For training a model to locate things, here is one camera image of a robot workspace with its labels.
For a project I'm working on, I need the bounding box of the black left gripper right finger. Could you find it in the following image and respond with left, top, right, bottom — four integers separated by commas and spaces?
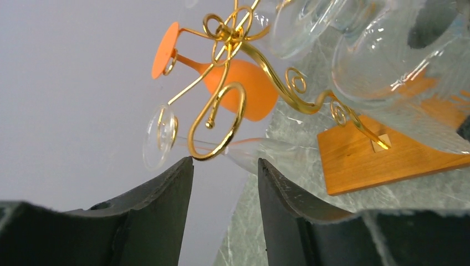
258, 158, 469, 265

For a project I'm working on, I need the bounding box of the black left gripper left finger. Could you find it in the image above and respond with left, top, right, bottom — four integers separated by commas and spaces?
1, 157, 193, 265

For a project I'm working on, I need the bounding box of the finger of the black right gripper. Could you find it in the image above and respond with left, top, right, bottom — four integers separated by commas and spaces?
405, 0, 470, 142

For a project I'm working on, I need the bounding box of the clear small glass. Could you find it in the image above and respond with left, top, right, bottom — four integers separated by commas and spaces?
269, 1, 469, 155

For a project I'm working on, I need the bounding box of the clear pink tinted glass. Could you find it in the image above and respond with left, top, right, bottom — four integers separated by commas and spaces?
142, 103, 316, 177

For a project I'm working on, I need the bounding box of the gold wire glass rack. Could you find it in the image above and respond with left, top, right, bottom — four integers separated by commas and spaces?
144, 1, 469, 196

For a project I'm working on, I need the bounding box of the orange plastic goblet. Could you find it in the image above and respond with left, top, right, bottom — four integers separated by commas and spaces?
151, 22, 278, 122

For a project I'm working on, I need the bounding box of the clear wine glass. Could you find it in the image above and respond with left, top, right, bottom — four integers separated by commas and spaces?
184, 0, 199, 9

